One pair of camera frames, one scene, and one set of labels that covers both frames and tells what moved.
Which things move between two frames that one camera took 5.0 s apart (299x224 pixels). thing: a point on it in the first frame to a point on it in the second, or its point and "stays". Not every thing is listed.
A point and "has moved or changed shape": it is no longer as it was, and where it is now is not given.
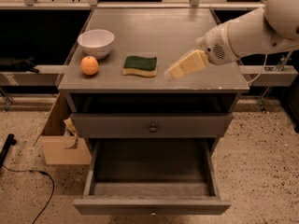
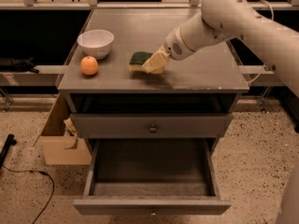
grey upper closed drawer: [151, 125] stays
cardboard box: [61, 144] stays
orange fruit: [89, 65] stays
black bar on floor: [10, 140] stays
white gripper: [215, 46] to [174, 48]
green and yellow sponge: [138, 64] has moved or changed shape
